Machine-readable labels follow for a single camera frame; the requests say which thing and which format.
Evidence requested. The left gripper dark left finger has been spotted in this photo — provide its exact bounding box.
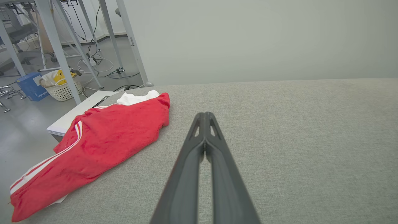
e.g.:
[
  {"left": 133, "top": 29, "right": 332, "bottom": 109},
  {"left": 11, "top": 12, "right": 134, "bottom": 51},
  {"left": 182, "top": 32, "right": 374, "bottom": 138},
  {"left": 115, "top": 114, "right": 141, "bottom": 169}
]
[{"left": 149, "top": 112, "right": 206, "bottom": 224}]

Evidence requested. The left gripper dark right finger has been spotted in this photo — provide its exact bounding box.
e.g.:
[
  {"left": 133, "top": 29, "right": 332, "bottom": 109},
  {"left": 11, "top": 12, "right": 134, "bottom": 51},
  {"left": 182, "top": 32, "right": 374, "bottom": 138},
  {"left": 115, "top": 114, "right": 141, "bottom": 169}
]
[{"left": 205, "top": 112, "right": 261, "bottom": 224}]

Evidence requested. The red and white basketball jersey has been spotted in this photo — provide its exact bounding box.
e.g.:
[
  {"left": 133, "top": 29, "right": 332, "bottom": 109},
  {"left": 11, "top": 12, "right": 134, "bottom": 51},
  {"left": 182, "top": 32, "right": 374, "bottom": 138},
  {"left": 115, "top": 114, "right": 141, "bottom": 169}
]
[{"left": 9, "top": 90, "right": 171, "bottom": 223}]

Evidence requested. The white metal equipment box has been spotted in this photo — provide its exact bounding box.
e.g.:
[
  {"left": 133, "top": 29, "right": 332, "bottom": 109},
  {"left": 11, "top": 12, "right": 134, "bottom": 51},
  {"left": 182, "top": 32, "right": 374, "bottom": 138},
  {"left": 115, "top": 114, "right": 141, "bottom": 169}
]
[{"left": 47, "top": 90, "right": 120, "bottom": 142}]

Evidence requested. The white table leg grey foot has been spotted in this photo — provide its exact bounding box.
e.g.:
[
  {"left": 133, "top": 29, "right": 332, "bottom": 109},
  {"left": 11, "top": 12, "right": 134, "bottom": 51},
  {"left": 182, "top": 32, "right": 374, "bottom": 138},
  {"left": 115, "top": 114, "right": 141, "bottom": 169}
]
[{"left": 115, "top": 0, "right": 154, "bottom": 88}]

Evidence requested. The white plastic laundry basket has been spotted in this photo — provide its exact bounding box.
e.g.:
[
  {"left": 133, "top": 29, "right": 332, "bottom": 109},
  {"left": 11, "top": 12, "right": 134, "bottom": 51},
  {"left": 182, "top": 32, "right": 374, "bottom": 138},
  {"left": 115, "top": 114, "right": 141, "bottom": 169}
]
[{"left": 39, "top": 75, "right": 84, "bottom": 102}]

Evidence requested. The yellow plastic bag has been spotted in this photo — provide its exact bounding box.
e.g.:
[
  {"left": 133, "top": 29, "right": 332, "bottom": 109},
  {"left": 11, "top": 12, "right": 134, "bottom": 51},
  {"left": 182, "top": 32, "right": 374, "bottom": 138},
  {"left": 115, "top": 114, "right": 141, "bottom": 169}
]
[{"left": 53, "top": 69, "right": 77, "bottom": 86}]

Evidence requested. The white metal table leg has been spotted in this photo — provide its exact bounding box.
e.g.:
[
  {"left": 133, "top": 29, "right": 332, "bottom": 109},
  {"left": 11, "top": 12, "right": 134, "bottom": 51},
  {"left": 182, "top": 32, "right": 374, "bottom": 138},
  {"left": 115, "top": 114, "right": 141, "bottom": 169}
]
[
  {"left": 99, "top": 0, "right": 125, "bottom": 72},
  {"left": 34, "top": 0, "right": 82, "bottom": 105},
  {"left": 0, "top": 20, "right": 26, "bottom": 77}
]

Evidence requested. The white slanted table brace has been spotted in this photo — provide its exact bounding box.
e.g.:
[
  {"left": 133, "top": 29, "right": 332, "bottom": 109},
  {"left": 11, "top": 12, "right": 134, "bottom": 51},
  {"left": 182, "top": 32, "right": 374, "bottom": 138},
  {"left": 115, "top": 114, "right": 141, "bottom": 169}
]
[{"left": 51, "top": 0, "right": 104, "bottom": 90}]

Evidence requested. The blue cardboard box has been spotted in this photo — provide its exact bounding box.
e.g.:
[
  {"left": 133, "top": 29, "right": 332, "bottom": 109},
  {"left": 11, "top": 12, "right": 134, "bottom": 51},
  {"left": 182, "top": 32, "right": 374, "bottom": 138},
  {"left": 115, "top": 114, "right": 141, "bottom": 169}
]
[{"left": 16, "top": 72, "right": 50, "bottom": 102}]

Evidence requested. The chrome chair base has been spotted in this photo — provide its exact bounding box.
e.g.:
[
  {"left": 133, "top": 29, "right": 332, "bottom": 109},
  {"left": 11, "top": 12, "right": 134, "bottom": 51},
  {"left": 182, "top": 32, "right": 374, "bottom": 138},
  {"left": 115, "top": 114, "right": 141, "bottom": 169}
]
[{"left": 0, "top": 85, "right": 27, "bottom": 113}]

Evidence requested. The grey office chair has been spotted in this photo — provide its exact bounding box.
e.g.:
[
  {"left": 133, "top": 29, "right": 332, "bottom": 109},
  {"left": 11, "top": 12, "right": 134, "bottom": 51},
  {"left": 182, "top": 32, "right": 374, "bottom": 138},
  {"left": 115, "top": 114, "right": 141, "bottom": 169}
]
[{"left": 0, "top": 6, "right": 58, "bottom": 76}]

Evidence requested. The black floor cable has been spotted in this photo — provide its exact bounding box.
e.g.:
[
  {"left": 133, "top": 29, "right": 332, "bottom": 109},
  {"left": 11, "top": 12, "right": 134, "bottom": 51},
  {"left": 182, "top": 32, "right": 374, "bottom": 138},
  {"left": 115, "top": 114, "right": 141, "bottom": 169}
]
[{"left": 106, "top": 71, "right": 141, "bottom": 80}]

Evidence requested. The white floor cable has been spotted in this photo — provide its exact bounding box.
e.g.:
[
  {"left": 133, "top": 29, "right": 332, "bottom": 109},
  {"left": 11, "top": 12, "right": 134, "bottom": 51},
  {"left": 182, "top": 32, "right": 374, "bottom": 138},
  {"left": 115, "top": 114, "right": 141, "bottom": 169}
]
[{"left": 77, "top": 54, "right": 115, "bottom": 75}]

